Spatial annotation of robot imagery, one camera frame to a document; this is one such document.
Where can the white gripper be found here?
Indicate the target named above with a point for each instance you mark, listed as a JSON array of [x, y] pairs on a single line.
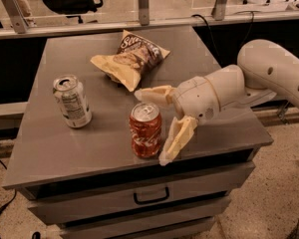
[[193, 97]]

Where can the red coke can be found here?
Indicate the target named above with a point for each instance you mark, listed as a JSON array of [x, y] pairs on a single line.
[[145, 127]]

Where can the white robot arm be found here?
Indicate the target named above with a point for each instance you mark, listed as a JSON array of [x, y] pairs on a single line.
[[263, 71]]

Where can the white soda can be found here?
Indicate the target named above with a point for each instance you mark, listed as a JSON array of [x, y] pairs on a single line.
[[71, 98]]

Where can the yellow brown chip bag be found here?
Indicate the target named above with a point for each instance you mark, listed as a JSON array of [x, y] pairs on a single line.
[[135, 56]]

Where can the grey drawer cabinet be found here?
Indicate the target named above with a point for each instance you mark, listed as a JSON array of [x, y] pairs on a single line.
[[83, 180]]

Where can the black drawer handle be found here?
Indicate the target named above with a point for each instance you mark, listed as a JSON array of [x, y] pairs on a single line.
[[145, 197]]

